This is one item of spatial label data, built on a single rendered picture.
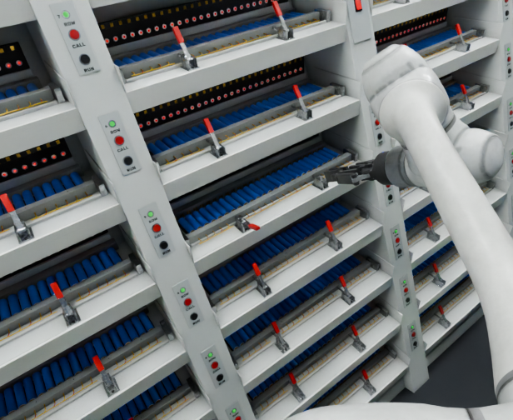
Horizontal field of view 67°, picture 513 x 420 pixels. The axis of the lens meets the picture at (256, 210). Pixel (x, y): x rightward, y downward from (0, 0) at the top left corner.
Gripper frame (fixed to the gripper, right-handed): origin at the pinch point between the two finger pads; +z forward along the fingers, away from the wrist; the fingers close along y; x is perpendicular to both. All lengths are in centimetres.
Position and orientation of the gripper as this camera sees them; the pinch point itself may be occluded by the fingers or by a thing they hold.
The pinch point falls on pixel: (336, 174)
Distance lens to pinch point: 104.4
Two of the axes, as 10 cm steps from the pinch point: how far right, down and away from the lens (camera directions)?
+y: 8.1, -4.2, 4.1
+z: -4.5, 0.0, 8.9
